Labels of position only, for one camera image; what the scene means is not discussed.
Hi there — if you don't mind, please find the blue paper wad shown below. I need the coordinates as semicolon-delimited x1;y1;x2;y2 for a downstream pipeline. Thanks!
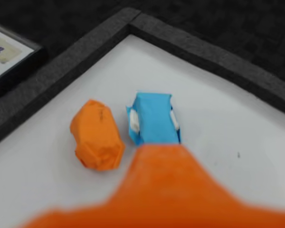
125;91;182;146

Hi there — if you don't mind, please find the orange paper wad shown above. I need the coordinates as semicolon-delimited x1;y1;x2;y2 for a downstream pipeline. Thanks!
70;99;126;171

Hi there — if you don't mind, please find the pale label sticker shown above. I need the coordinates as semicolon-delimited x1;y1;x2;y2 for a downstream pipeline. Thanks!
0;35;23;64

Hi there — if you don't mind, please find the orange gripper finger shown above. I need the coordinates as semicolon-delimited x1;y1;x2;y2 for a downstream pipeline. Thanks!
21;144;285;228

